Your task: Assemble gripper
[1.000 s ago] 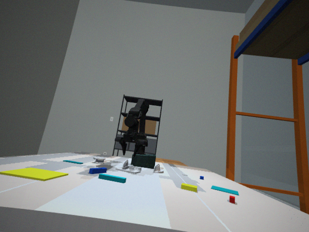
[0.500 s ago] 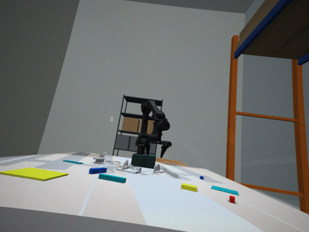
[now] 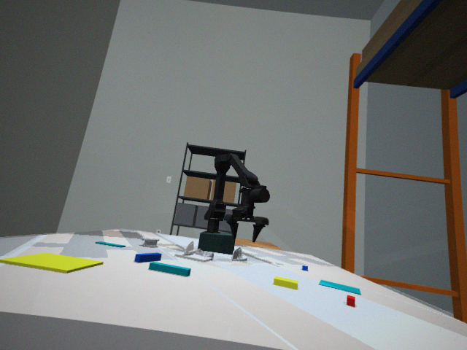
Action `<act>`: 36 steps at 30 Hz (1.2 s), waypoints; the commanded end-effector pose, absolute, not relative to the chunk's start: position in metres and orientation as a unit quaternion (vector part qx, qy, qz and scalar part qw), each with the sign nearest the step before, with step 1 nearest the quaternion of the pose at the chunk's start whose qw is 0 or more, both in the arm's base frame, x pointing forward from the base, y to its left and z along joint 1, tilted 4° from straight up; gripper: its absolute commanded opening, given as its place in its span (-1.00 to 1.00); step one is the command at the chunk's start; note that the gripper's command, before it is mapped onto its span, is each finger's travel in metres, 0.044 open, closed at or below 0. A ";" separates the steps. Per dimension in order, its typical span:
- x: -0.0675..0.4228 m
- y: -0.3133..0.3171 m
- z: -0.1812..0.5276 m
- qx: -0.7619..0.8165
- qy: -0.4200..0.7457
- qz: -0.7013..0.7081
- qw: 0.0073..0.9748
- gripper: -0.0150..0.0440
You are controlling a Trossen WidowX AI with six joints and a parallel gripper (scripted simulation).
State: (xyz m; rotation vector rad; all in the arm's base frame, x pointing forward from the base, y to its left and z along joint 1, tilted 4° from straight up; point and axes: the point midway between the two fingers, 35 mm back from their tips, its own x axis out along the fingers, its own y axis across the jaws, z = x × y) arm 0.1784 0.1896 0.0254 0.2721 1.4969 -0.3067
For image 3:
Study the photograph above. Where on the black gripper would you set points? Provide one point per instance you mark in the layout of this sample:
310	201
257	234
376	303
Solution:
260	222

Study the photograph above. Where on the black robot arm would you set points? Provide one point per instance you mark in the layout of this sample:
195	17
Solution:
255	194

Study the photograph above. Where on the small red block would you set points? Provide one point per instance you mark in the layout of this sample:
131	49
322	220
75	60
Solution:
351	301

